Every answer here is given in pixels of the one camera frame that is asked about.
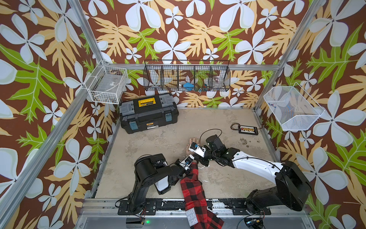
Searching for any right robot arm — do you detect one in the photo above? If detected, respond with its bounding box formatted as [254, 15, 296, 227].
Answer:
[189, 135, 312, 213]

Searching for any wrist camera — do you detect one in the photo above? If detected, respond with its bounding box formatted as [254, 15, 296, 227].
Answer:
[179, 155, 194, 170]
[189, 142, 206, 157]

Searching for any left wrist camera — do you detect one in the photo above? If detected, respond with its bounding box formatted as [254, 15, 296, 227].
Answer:
[179, 155, 194, 170]

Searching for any black wire basket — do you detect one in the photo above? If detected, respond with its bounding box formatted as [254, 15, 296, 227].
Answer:
[143, 60, 231, 92]

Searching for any small black electronic board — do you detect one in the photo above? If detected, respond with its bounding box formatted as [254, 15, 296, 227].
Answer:
[238, 126, 258, 135]

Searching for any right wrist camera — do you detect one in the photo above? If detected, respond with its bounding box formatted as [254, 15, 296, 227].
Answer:
[189, 142, 206, 157]

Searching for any black toolbox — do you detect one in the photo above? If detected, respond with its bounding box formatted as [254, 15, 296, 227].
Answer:
[119, 93, 179, 134]

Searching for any white wire basket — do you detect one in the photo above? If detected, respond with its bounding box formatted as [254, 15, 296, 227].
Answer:
[264, 83, 325, 131]
[85, 61, 129, 105]

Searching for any white wire basket right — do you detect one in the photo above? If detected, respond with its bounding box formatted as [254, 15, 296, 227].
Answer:
[264, 83, 325, 131]

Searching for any white wire basket left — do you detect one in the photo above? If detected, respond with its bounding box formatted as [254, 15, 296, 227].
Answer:
[85, 61, 129, 105]

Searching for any red plaid sleeve forearm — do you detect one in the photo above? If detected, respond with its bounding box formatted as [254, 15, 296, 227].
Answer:
[180, 161, 224, 229]

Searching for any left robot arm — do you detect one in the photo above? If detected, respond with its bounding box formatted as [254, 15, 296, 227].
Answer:
[128, 154, 194, 214]

